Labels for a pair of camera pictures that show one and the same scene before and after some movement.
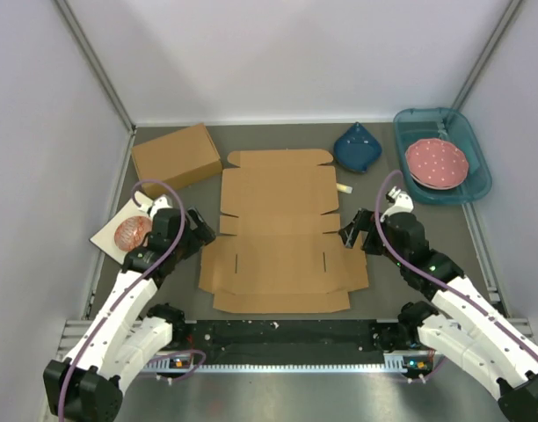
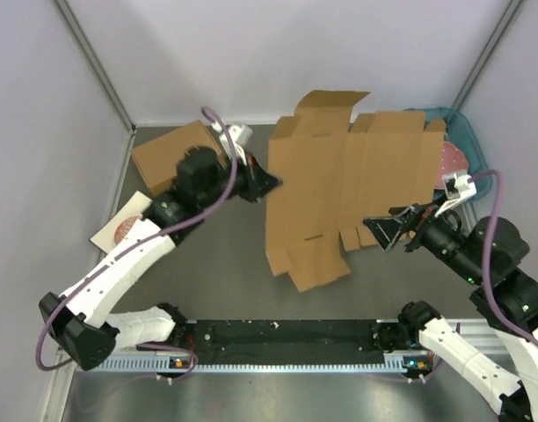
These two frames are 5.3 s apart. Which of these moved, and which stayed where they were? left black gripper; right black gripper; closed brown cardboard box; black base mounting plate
Moved: left black gripper; right black gripper
Stayed: closed brown cardboard box; black base mounting plate
